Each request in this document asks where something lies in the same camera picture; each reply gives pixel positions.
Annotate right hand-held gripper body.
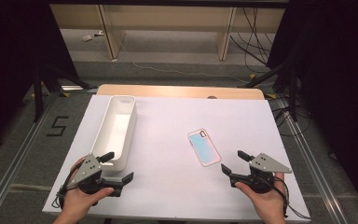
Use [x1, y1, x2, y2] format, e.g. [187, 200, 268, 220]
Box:
[229, 152, 293, 194]

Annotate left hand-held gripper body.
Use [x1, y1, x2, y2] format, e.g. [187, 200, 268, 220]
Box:
[70, 153, 124, 198]

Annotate light blue phone case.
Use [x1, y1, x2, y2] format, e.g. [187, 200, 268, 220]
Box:
[187, 128, 222, 168]

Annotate white plastic bin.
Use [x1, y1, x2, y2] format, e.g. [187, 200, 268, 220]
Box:
[90, 94, 138, 173]

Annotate person's left hand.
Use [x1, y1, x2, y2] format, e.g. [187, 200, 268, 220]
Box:
[60, 157, 115, 217]

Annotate person's right hand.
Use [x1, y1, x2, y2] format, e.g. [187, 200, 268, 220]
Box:
[234, 172, 288, 218]

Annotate white table cover board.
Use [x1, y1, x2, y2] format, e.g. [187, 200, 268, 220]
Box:
[42, 94, 311, 222]

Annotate black metal stand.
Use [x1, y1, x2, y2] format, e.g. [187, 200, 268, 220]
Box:
[32, 63, 99, 123]
[239, 59, 299, 122]

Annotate black curtain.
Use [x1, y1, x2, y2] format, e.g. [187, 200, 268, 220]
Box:
[266, 0, 358, 218]
[0, 0, 79, 157]

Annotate beige wooden desk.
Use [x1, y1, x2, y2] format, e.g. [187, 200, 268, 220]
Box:
[48, 3, 287, 62]

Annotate left hand-held gripper cable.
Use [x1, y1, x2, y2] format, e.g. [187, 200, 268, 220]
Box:
[50, 169, 79, 210]

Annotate hand-held gripper cable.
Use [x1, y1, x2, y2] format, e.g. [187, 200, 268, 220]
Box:
[269, 176, 311, 220]
[50, 169, 79, 210]

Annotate right hand-held gripper cable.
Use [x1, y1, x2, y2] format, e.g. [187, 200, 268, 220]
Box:
[269, 176, 311, 220]

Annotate aluminium floor rail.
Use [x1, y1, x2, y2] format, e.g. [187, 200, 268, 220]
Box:
[276, 97, 350, 224]
[0, 92, 60, 220]

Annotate thin black floor cables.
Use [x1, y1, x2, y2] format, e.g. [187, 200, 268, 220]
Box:
[271, 104, 312, 138]

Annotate bundle of black floor cables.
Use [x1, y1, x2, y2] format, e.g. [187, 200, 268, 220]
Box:
[229, 7, 278, 75]

